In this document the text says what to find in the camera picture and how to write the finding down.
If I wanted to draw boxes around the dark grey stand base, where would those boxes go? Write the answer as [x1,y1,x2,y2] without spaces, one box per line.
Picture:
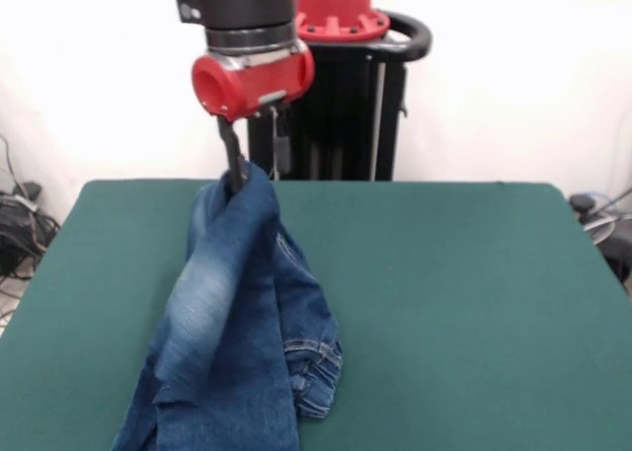
[599,226,632,294]

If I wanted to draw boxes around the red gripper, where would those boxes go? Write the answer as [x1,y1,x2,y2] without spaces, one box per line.
[191,40,316,193]

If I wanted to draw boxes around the blue denim jeans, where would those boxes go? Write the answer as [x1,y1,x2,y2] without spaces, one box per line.
[111,167,346,451]

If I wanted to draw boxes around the black power adapter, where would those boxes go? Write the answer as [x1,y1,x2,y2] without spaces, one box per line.
[13,181,44,201]

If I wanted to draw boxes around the black cable tangle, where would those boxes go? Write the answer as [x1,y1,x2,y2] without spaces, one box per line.
[0,133,63,324]

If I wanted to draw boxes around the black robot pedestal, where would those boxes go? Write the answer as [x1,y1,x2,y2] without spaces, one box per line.
[246,9,434,182]

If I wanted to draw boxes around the dark green table cloth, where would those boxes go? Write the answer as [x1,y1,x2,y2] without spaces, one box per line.
[0,178,632,451]

